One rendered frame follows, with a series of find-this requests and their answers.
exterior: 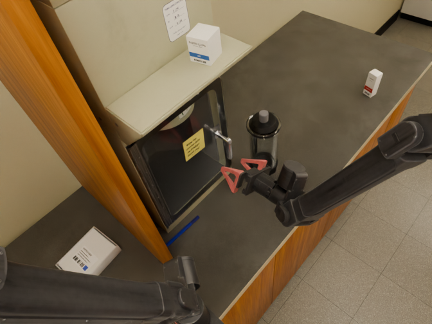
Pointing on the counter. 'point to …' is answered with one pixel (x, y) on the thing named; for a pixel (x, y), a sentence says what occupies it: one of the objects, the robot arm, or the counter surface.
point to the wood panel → (68, 119)
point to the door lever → (225, 144)
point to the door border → (150, 183)
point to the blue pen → (182, 231)
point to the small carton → (204, 44)
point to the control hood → (169, 90)
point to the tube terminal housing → (118, 60)
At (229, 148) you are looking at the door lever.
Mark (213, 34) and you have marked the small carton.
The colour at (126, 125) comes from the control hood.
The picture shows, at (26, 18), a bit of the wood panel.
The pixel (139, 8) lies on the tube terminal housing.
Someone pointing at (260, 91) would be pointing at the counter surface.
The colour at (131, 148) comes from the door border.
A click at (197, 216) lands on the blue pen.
